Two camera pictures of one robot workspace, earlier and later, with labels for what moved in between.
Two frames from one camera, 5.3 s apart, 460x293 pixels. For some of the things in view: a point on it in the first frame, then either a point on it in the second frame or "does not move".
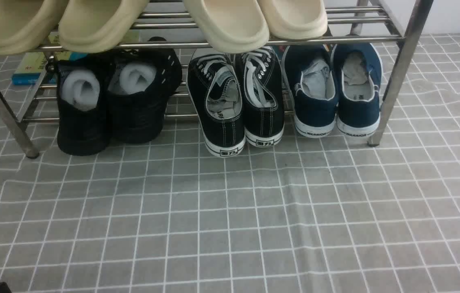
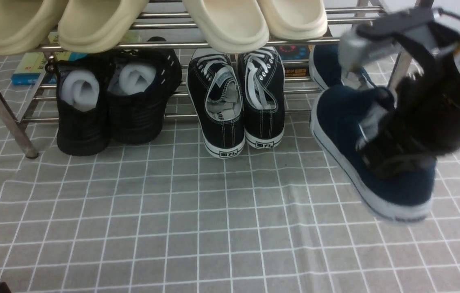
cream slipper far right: (301, 19) does not move
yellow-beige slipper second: (90, 26) does not move
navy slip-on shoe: (357, 72) -> (325, 66)
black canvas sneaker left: (216, 83) does not move
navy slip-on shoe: (311, 75) -> (342, 116)
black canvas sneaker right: (262, 89) does not move
